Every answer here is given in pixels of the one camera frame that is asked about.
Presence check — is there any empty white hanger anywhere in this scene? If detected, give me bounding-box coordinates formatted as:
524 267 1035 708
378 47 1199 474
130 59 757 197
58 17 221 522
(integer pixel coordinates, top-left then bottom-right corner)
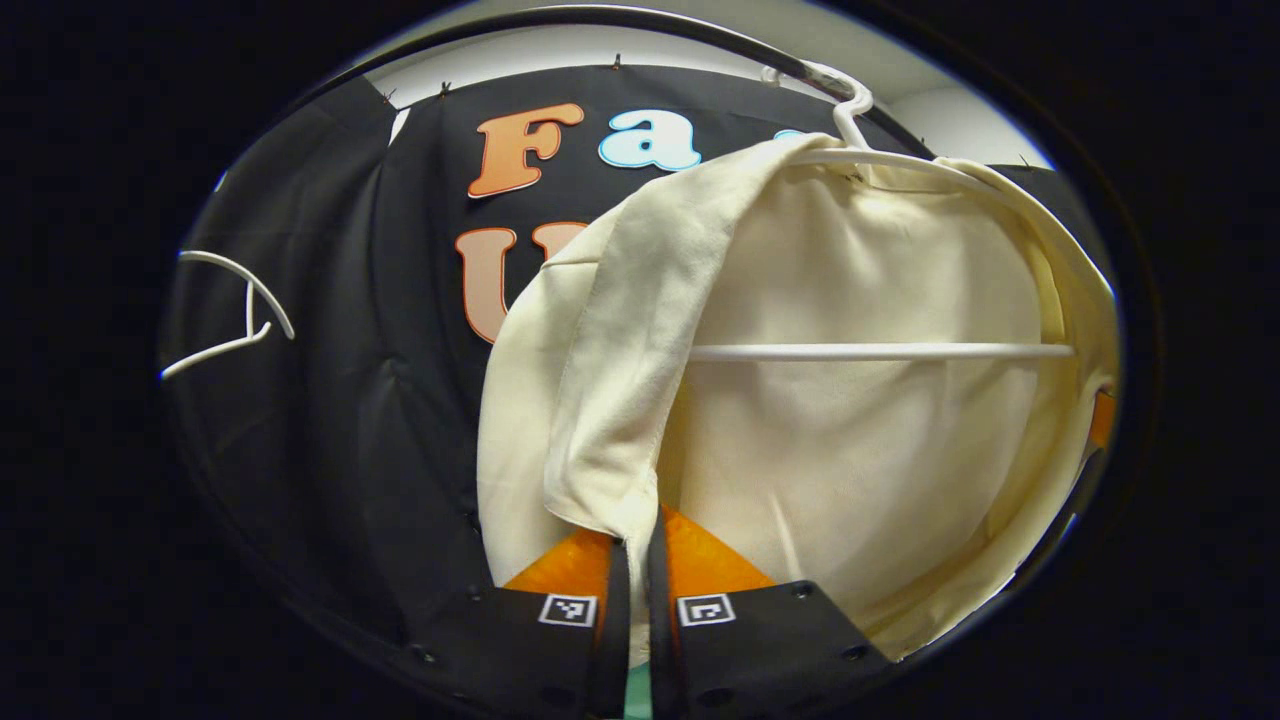
160 250 296 381

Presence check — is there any cream button shirt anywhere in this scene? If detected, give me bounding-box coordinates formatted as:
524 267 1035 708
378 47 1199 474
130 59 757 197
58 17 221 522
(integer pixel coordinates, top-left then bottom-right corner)
476 132 1119 666

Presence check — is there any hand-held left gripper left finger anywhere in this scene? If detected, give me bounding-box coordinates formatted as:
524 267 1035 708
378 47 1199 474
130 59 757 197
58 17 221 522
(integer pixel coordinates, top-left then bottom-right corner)
400 528 633 720

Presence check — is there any black backdrop cloth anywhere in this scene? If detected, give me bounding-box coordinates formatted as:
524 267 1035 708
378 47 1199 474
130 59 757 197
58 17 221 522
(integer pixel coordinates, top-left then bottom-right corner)
160 62 1111 651

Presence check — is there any white hanger with hook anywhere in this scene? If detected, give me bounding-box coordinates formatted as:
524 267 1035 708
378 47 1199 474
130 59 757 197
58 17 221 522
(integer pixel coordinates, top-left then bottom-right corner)
688 60 1079 363

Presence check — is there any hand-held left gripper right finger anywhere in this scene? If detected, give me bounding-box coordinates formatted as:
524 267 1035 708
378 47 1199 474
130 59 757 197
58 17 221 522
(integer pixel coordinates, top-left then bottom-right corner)
646 505 896 720

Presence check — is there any black clothes rack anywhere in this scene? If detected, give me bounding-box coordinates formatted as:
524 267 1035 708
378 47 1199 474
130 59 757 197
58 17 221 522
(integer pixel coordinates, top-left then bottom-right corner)
290 5 936 161

